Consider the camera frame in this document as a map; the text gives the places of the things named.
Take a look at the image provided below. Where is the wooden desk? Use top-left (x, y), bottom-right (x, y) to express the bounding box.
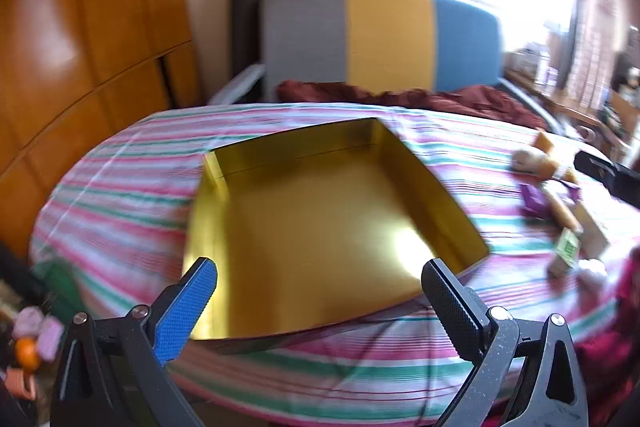
top-left (502, 67), bottom-right (636, 158)

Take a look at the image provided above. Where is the small orange ball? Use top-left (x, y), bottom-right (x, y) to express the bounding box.
top-left (15, 337), bottom-right (41, 368)

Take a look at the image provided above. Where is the black bed post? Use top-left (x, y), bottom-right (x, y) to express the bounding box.
top-left (231, 0), bottom-right (263, 102)

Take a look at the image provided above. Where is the grey bed rail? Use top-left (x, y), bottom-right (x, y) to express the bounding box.
top-left (207, 64), bottom-right (266, 105)
top-left (500, 77), bottom-right (566, 135)

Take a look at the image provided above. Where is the purple snack packet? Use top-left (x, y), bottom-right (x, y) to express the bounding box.
top-left (520, 182), bottom-right (581, 218)

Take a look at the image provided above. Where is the gold tin box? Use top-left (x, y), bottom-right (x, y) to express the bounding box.
top-left (182, 117), bottom-right (491, 355)

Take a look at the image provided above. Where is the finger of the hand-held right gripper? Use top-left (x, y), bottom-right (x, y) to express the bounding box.
top-left (574, 150), bottom-right (640, 208)

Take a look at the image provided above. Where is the wooden wardrobe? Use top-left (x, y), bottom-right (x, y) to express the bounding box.
top-left (0, 0), bottom-right (211, 258)

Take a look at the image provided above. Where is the white snack packet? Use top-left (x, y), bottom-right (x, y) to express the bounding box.
top-left (577, 257), bottom-right (608, 283)

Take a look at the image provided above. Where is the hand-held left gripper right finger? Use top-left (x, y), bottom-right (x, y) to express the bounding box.
top-left (421, 258), bottom-right (591, 427)

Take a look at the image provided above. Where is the white carton box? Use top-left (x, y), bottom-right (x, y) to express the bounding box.
top-left (572, 202), bottom-right (611, 258)

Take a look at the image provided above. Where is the tan snack packet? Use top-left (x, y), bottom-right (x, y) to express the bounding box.
top-left (542, 189), bottom-right (583, 235)

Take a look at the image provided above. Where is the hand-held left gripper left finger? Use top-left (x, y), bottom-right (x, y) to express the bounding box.
top-left (50, 257), bottom-right (218, 427)

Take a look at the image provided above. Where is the striped bed sheet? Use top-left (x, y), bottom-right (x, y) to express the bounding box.
top-left (30, 102), bottom-right (640, 413)

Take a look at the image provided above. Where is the red cloth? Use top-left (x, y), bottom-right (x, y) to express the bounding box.
top-left (575, 247), bottom-right (640, 427)

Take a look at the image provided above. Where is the green yellow cracker packet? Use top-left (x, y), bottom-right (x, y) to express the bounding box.
top-left (547, 227), bottom-right (581, 278)

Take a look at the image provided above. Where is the beige bread packet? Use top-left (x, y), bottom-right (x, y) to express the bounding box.
top-left (510, 149), bottom-right (538, 172)

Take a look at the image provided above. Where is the dark red blanket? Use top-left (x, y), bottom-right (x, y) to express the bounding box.
top-left (275, 79), bottom-right (548, 130)

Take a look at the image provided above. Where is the pink object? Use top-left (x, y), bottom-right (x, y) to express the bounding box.
top-left (12, 307), bottom-right (63, 360)

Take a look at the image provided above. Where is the brown bread packet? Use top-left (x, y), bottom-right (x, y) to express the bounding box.
top-left (537, 154), bottom-right (560, 180)

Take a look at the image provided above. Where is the grey yellow blue headboard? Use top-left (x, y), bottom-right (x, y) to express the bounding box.
top-left (260, 0), bottom-right (503, 100)

